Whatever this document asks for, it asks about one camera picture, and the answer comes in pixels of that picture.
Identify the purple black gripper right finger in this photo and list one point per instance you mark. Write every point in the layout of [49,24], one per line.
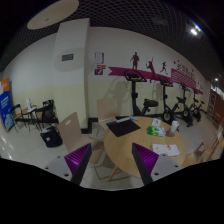
[145,160]

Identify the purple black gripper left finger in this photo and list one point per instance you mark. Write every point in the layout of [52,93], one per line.
[77,162]

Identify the white paper towel roll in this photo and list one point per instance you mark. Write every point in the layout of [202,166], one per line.
[174,126]

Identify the white red paper sheet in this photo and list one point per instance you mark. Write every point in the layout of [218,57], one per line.
[170,150]

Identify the round wooden table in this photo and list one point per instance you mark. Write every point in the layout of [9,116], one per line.
[119,149]

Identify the green white wipes pack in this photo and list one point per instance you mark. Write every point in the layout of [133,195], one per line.
[156,131]

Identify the beige wooden chair left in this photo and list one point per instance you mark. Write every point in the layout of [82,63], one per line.
[73,138]

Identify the beige wooden chair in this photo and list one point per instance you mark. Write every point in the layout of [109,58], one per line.
[73,138]
[105,111]

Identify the black trash bag bin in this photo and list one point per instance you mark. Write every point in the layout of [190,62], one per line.
[51,137]

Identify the blue pen on table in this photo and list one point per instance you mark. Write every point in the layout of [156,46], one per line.
[133,117]

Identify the wooden chair right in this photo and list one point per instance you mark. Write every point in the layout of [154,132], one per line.
[204,151]

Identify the black metal chair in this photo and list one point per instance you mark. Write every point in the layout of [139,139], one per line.
[46,114]

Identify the beige wooden chair back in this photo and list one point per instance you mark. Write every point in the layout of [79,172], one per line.
[105,111]

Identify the black exercise bike far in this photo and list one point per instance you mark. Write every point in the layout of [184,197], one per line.
[195,110]

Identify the black folding chair left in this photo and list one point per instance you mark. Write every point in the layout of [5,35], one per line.
[16,112]

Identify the blue orange banner stand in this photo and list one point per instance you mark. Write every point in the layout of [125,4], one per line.
[5,105]

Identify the black exercise bike near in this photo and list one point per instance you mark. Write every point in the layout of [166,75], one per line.
[134,77]

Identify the round ceiling light panel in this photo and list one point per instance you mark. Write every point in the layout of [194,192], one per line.
[53,14]

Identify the white wall poster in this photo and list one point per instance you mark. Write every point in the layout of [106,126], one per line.
[99,58]

